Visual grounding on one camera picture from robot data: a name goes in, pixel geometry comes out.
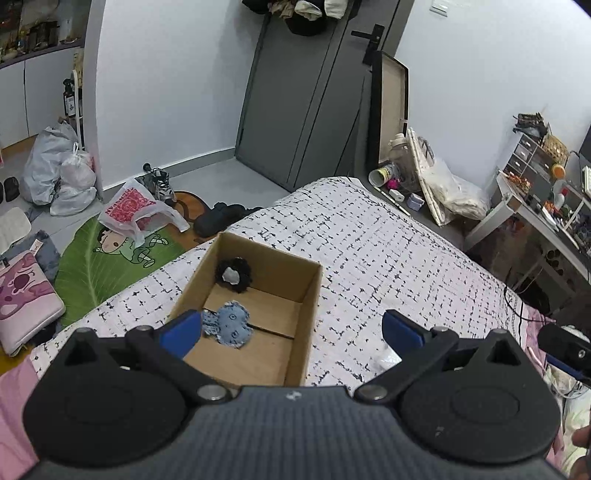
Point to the white narrow rack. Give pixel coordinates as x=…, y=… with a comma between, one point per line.
x=78, y=120

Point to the blue-grey fluffy rug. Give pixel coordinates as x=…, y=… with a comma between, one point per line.
x=44, y=251

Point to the white built-in cabinet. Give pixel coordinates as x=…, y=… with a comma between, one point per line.
x=41, y=92

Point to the clear water bottle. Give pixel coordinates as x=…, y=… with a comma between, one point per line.
x=404, y=154

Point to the tied white garbage bag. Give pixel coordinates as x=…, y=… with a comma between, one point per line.
x=78, y=170

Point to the grey white sneaker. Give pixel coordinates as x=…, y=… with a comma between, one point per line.
x=161, y=184

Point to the small white item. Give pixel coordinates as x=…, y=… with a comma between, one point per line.
x=397, y=197

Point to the large white stuffed bag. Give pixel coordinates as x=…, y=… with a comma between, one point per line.
x=457, y=189

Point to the brown cardboard box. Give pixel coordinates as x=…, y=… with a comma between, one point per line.
x=272, y=355

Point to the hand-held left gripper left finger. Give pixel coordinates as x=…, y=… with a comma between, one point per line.
x=181, y=334

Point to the large grey-white garbage bag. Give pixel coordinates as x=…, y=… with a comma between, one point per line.
x=44, y=161

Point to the black shoes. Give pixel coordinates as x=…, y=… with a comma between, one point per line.
x=11, y=189

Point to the white black-patterned bed cover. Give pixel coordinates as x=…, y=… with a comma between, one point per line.
x=392, y=258

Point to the pink patterned cushion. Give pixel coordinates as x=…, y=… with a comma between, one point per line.
x=23, y=304

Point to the white light switch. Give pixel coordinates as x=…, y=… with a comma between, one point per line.
x=439, y=7

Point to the orange round floor mat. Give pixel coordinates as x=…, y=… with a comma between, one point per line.
x=187, y=203

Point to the printed paper cup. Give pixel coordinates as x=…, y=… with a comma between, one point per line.
x=382, y=175

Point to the green leaf-shaped cartoon rug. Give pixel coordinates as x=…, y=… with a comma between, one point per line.
x=92, y=277

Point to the woven basket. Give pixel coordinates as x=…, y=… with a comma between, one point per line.
x=555, y=148

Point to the grey small drawer unit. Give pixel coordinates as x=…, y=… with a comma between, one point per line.
x=524, y=152

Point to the black-framed brown board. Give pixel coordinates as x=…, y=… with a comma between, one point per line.
x=392, y=101

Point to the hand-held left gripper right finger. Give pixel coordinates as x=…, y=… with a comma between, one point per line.
x=402, y=333

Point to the white quilted mat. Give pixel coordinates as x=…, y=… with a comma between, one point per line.
x=11, y=228

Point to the small grey-purple box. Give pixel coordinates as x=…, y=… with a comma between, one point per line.
x=415, y=202

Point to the pink bed sheet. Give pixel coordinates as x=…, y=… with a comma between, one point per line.
x=14, y=406

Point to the black slippers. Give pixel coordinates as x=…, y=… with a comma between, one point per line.
x=214, y=219

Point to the grey door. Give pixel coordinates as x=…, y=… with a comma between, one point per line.
x=304, y=106

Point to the small pink item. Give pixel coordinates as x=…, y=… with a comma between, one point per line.
x=393, y=184

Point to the blue denim soft toy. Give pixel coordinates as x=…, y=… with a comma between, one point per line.
x=231, y=324

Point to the dark spray bottle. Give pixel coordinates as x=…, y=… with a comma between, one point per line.
x=69, y=99

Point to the long pale ruler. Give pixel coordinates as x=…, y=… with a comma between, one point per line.
x=392, y=201

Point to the white desk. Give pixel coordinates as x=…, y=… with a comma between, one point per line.
x=491, y=217

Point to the person's right hand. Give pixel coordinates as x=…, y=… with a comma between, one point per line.
x=583, y=438

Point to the black fuzzy scrunchie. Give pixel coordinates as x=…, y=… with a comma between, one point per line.
x=235, y=276

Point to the white red-print plastic bag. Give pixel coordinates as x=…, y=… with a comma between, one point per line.
x=129, y=205

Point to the small white garbage bag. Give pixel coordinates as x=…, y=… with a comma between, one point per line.
x=71, y=201

